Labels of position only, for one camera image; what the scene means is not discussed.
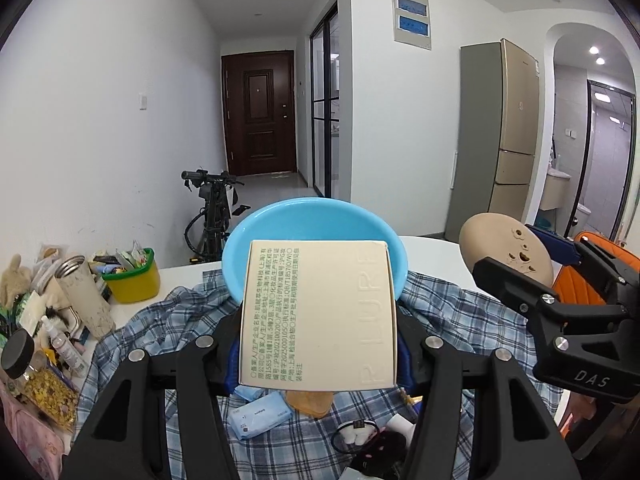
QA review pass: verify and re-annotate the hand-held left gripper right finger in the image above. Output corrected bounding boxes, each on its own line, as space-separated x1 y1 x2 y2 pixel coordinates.
395 310 586 480

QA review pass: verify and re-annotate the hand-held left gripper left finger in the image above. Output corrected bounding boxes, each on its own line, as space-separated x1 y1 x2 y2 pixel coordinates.
60 310 246 480

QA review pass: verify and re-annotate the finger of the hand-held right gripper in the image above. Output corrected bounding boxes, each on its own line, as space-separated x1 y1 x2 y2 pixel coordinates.
471 256 640 403
525 224 640 306

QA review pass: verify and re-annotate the beige round disc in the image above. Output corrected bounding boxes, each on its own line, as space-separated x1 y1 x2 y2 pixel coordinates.
459 213 555 286

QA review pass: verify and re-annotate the black plush with pink paws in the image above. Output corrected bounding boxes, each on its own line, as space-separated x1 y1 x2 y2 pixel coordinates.
350 430 408 480

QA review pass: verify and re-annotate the cream cardboard box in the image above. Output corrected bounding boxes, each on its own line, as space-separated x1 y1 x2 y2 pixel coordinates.
239 240 399 392

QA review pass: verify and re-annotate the blue plastic basin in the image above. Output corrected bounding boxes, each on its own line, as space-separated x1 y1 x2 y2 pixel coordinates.
221 198 410 306

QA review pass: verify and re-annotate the orange chair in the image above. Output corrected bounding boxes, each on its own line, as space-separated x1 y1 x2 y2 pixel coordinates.
552 230 640 436

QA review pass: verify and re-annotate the white toilet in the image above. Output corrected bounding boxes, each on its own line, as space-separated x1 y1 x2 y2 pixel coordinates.
572 202 593 233

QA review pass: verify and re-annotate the blue tissue pack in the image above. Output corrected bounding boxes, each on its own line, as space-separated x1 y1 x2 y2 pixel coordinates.
229 391 293 441

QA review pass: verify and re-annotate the white sink cabinet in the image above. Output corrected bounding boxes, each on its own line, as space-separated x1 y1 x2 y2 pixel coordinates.
542 170 571 211

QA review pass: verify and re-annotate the brown orange packet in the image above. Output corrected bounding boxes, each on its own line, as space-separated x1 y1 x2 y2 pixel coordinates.
285 389 335 418

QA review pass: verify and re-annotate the blue plaid shirt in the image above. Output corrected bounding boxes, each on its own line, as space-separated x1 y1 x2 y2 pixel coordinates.
87 269 571 480

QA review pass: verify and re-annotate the black framed bathroom door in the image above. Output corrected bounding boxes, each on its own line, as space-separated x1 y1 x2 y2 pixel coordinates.
570 80 636 241

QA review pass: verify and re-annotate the gold refrigerator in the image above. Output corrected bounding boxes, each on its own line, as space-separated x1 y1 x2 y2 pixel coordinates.
444 38 541 243

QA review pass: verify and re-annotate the yellow bin with green rim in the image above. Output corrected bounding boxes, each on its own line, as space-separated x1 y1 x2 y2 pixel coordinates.
101 248 161 304

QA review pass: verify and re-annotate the pile of small packets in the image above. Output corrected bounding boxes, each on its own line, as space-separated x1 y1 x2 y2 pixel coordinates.
90 242 153 276

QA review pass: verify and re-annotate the beige tumbler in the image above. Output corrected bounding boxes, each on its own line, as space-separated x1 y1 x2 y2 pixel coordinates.
54 255 117 339

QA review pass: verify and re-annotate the black electric bicycle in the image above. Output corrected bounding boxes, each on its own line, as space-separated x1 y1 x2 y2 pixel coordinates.
181 169 252 265

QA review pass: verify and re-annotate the small white spray bottle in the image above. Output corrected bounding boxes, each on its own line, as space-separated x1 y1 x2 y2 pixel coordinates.
42 315 88 378

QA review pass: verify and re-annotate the pink pouch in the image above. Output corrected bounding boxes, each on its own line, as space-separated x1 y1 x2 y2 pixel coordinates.
0 385 66 480

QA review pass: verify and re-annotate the black lid jar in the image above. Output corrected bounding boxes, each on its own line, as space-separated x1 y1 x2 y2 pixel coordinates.
1 332 51 391

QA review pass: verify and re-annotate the dark brown door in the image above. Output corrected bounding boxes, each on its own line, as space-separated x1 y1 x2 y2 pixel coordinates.
221 50 296 177

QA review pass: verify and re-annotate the black framed glass door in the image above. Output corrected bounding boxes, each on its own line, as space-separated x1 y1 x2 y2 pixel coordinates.
309 0 341 200

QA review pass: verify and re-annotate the grey wall panel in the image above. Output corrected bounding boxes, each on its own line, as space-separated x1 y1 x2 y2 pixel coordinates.
390 0 432 51

